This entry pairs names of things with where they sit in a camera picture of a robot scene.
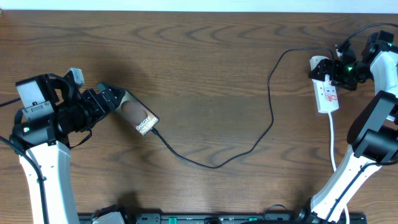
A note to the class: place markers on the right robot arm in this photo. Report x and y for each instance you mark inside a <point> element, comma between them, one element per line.
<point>371,144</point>

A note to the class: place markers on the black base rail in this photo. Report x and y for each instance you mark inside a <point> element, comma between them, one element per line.
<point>274,214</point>

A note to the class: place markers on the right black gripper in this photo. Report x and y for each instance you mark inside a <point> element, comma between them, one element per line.
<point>335,65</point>

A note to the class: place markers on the white power strip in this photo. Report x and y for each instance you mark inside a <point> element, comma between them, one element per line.
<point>325,95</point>

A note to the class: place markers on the white USB charger adapter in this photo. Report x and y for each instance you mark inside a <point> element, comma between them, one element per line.
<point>319,65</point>

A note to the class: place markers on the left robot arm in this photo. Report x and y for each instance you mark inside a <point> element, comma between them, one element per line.
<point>53,108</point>

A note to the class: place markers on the bronze Galaxy smartphone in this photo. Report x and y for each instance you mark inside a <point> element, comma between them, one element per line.
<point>138,115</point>

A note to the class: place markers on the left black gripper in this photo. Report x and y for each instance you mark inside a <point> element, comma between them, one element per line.
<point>98,111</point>

